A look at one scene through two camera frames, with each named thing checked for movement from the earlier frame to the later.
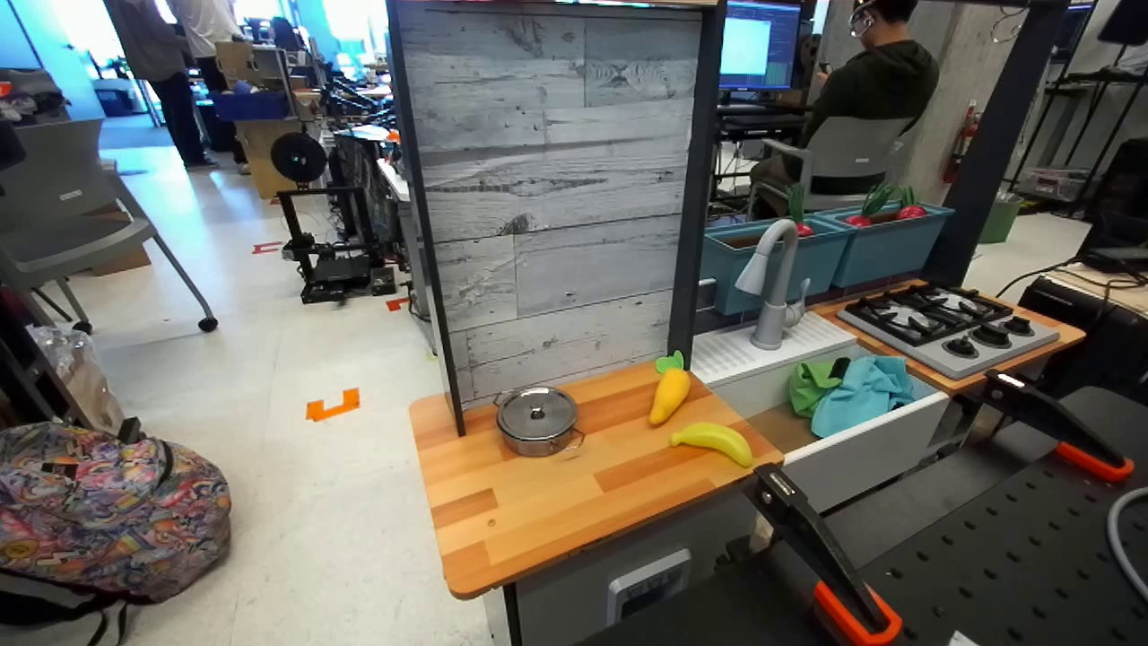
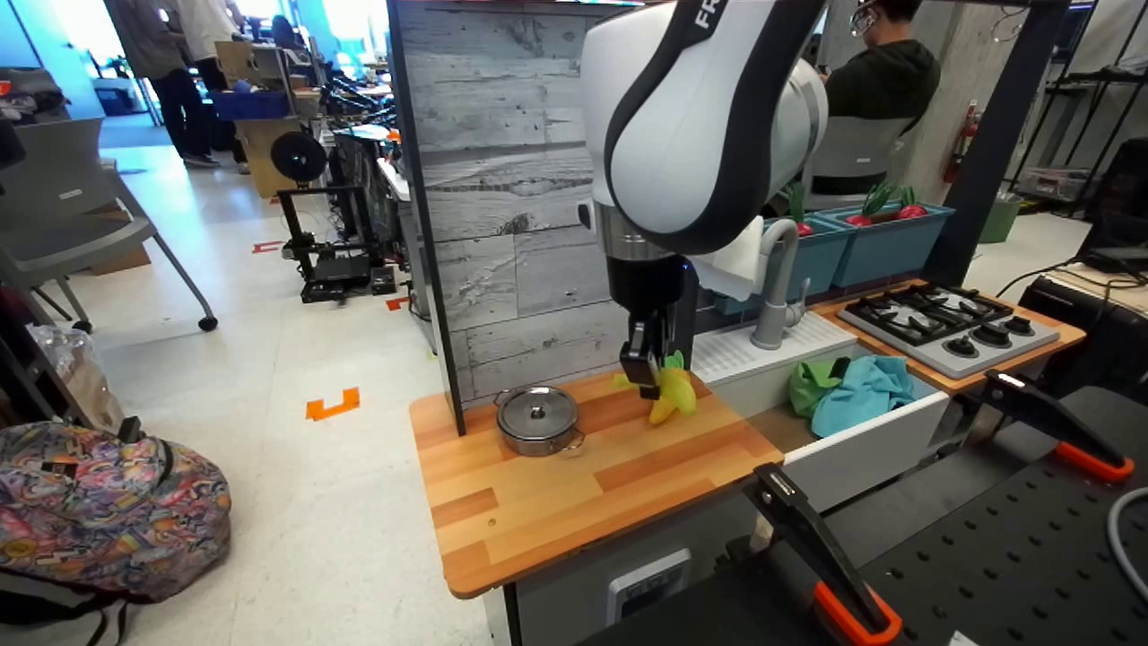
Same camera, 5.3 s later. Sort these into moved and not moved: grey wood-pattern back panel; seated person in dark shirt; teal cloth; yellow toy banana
Moved: yellow toy banana
Not moved: seated person in dark shirt; teal cloth; grey wood-pattern back panel
